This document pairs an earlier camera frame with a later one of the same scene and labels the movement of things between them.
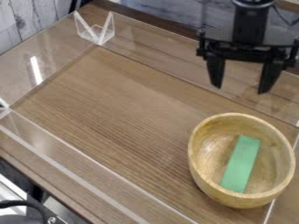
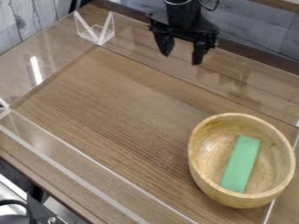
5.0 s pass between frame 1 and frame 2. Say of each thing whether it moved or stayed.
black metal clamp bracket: stayed
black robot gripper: moved
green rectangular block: stayed
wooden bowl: stayed
